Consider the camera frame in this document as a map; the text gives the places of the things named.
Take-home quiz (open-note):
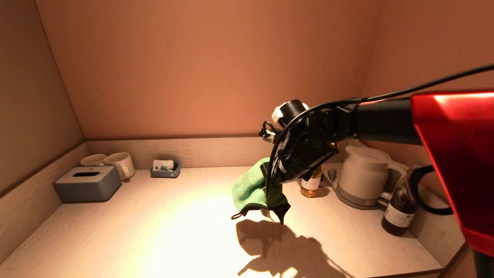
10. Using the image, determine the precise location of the green microfibre cloth black hem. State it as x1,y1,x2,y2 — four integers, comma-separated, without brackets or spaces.
232,157,291,225

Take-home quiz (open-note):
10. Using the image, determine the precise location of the clear bottle of amber tea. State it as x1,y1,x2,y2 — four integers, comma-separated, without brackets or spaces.
300,166,323,198

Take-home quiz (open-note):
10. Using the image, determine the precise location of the white electric kettle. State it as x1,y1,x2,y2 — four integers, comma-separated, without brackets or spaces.
337,146,406,203

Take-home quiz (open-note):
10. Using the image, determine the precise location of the grey kettle base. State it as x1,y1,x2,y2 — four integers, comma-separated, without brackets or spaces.
335,189,388,210

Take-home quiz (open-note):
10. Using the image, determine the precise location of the long wood grain upstand panel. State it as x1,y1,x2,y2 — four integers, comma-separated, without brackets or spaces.
87,134,350,170

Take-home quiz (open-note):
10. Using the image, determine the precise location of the small blue-grey tray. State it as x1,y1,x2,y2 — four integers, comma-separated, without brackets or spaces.
150,162,181,178

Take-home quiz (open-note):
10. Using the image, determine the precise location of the clear bottle of dark tea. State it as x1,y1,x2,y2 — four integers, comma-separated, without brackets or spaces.
381,163,425,236

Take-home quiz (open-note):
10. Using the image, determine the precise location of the rounded-corner wood upstand panel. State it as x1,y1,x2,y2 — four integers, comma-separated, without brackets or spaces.
345,134,470,268

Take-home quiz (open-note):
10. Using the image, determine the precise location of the grey tissue box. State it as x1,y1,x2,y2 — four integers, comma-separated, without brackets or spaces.
54,166,122,203

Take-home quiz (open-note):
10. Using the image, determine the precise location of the slanted wood grain upstand panel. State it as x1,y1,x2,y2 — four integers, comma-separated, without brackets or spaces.
0,142,91,266

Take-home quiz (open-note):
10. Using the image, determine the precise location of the short black cable loop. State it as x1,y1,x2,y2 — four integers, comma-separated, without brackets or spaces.
409,165,453,215

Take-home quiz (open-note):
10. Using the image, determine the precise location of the long black arm cable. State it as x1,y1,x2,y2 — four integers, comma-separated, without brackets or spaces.
265,64,494,203

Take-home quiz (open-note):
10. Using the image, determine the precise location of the white mug with handle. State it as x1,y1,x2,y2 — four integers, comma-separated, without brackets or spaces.
104,153,135,181

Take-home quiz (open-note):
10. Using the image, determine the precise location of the white mug without visible handle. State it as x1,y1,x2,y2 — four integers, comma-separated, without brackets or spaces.
80,154,107,167

